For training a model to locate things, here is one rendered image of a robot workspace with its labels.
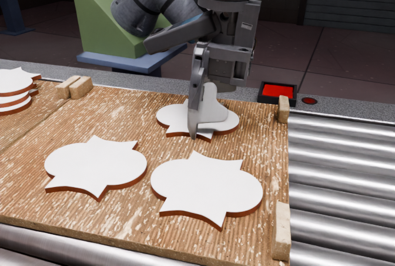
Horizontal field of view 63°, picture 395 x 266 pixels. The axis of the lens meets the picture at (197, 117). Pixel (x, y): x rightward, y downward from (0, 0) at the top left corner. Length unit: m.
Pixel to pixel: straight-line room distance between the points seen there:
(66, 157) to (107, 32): 0.65
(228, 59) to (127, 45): 0.62
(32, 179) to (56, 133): 0.11
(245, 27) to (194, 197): 0.23
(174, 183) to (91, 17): 0.78
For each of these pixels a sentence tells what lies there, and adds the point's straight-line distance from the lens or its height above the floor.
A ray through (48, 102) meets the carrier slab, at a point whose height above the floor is 0.94.
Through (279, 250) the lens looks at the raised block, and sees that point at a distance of 0.34.
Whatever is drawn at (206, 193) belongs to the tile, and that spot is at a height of 0.95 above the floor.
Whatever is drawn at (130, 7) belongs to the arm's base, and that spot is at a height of 1.02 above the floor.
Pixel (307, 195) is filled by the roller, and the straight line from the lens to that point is 0.46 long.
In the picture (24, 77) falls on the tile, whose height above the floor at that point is 0.97.
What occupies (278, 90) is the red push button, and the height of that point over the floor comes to 0.93.
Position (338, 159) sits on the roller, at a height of 0.92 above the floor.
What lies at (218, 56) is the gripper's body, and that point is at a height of 1.07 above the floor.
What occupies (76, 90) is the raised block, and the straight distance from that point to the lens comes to 0.65.
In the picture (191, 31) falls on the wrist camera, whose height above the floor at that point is 1.10.
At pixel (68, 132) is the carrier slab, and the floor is 0.94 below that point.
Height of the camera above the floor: 1.22
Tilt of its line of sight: 30 degrees down
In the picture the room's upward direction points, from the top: straight up
